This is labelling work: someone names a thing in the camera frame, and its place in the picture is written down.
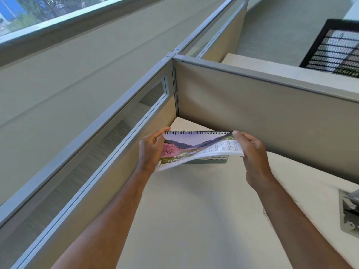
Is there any person's left hand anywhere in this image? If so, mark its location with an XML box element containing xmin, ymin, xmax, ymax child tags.
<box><xmin>139</xmin><ymin>126</ymin><xmax>171</xmax><ymax>174</ymax></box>

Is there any person's right forearm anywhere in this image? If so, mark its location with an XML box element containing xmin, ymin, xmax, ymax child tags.
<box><xmin>250</xmin><ymin>174</ymin><xmax>354</xmax><ymax>269</ymax></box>

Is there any beige cubicle partition panel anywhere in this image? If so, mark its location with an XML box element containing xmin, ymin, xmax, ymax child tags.
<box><xmin>172</xmin><ymin>54</ymin><xmax>359</xmax><ymax>183</ymax></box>

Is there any window with aluminium frame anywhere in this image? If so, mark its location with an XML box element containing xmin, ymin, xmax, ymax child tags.
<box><xmin>0</xmin><ymin>0</ymin><xmax>135</xmax><ymax>51</ymax></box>

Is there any beige cubicle partition with glass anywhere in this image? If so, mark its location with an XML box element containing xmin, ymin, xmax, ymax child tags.
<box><xmin>0</xmin><ymin>0</ymin><xmax>250</xmax><ymax>269</ymax></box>

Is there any person's right hand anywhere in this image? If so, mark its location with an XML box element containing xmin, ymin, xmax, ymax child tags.
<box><xmin>232</xmin><ymin>130</ymin><xmax>272</xmax><ymax>189</ymax></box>

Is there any grey desk cable grommet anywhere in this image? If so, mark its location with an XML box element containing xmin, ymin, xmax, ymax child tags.
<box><xmin>338</xmin><ymin>189</ymin><xmax>359</xmax><ymax>239</ymax></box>

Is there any spiral-bound desk calendar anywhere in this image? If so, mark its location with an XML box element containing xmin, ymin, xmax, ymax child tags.
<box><xmin>155</xmin><ymin>130</ymin><xmax>244</xmax><ymax>172</ymax></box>

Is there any person's left forearm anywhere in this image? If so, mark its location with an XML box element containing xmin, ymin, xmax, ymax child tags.
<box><xmin>50</xmin><ymin>167</ymin><xmax>153</xmax><ymax>269</ymax></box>

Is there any black mesh office chair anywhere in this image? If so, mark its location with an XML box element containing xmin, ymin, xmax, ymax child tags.
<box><xmin>299</xmin><ymin>19</ymin><xmax>359</xmax><ymax>79</ymax></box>

